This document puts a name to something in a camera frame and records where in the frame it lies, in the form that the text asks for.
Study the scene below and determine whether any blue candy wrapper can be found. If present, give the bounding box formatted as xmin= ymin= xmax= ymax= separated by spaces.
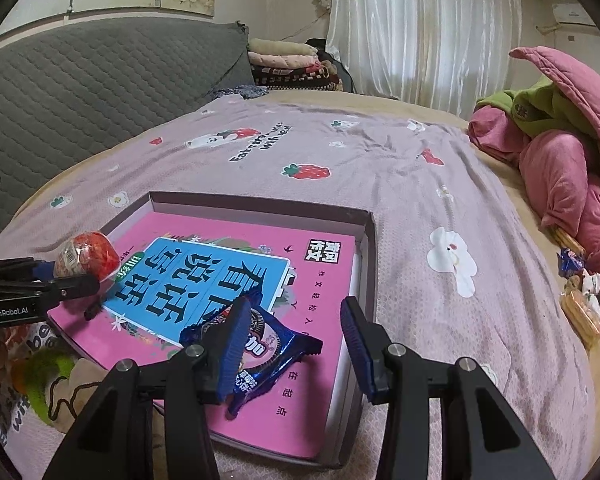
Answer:
xmin=557 ymin=247 xmax=587 ymax=279

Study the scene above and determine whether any biscuit pack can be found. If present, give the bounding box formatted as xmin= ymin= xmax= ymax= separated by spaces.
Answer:
xmin=560 ymin=287 xmax=600 ymax=351

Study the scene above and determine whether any printed pink blanket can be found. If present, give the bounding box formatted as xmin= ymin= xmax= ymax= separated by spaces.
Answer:
xmin=0 ymin=95 xmax=598 ymax=480

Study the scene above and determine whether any green fuzzy scrunchie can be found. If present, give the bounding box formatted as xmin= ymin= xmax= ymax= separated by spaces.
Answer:
xmin=22 ymin=350 xmax=77 ymax=423

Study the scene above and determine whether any green cloth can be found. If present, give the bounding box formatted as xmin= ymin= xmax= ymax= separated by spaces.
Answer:
xmin=475 ymin=77 xmax=600 ymax=196

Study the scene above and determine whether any dark floral cloth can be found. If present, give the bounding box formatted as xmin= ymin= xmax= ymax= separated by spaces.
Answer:
xmin=210 ymin=85 xmax=270 ymax=102

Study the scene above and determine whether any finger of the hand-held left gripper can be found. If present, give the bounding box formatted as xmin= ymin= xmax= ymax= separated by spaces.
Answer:
xmin=30 ymin=259 xmax=61 ymax=282
xmin=44 ymin=274 xmax=102 ymax=306

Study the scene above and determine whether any grey quilted headboard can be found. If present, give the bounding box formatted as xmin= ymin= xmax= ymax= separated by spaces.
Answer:
xmin=0 ymin=19 xmax=255 ymax=246

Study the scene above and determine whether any white air conditioner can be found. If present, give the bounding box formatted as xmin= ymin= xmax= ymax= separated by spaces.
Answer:
xmin=552 ymin=2 xmax=598 ymax=28

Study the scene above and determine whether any checkered folded blanket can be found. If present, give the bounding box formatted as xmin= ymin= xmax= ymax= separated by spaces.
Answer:
xmin=252 ymin=65 xmax=345 ymax=92

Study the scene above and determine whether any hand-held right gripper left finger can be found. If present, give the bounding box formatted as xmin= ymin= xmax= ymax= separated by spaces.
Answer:
xmin=42 ymin=296 xmax=253 ymax=480

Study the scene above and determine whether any pink folded blanket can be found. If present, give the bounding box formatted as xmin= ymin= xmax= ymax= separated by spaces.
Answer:
xmin=249 ymin=52 xmax=331 ymax=70

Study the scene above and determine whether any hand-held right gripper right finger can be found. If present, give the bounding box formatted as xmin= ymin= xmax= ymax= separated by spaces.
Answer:
xmin=340 ymin=296 xmax=556 ymax=480

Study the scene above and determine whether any blue cookie packet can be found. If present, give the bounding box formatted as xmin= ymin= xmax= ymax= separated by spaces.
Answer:
xmin=179 ymin=302 xmax=324 ymax=418

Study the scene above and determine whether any pink quilt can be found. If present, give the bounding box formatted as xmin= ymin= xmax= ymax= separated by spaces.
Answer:
xmin=467 ymin=47 xmax=600 ymax=276

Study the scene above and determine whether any white curtain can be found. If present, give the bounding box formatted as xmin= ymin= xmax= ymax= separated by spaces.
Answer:
xmin=325 ymin=0 xmax=523 ymax=111

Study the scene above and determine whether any red foil toy egg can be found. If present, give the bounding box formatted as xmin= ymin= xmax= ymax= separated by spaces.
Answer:
xmin=54 ymin=231 xmax=121 ymax=282

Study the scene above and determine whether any beige folded blanket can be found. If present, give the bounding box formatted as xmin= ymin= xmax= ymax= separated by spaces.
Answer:
xmin=247 ymin=38 xmax=318 ymax=57

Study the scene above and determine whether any breadstick pack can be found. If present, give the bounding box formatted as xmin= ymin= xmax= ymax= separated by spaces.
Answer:
xmin=550 ymin=227 xmax=587 ymax=257

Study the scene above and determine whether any pink book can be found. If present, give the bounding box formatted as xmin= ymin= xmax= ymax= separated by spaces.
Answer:
xmin=47 ymin=211 xmax=357 ymax=461

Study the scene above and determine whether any shallow cardboard box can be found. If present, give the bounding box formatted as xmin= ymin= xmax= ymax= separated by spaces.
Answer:
xmin=47 ymin=191 xmax=378 ymax=466

